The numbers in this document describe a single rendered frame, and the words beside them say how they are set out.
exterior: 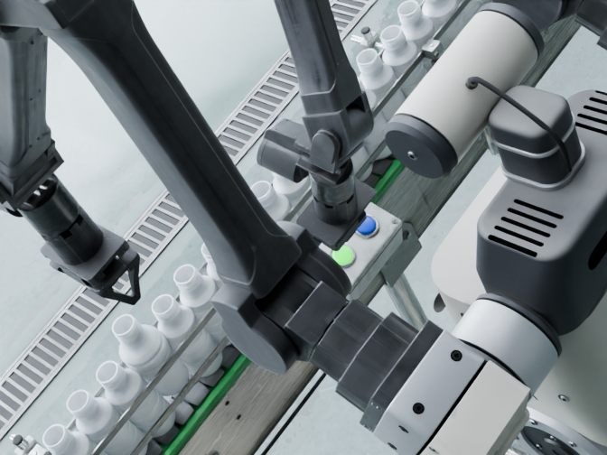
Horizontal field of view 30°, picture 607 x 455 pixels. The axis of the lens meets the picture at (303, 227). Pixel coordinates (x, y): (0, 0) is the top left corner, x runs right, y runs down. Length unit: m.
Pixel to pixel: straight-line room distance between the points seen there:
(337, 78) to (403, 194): 0.62
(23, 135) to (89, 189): 2.68
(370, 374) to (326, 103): 0.49
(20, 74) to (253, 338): 0.31
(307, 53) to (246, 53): 2.57
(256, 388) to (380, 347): 0.89
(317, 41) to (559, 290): 0.50
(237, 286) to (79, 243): 0.36
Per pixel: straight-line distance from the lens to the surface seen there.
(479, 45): 1.01
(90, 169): 3.88
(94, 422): 1.69
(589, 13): 1.19
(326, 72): 1.36
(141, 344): 1.68
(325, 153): 1.38
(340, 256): 1.67
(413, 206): 1.99
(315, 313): 0.99
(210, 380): 1.80
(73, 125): 4.09
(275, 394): 1.89
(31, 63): 1.02
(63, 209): 1.29
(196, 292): 1.72
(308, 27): 1.35
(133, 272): 1.36
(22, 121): 1.11
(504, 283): 1.01
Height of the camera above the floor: 2.37
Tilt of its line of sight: 46 degrees down
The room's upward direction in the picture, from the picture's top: 31 degrees counter-clockwise
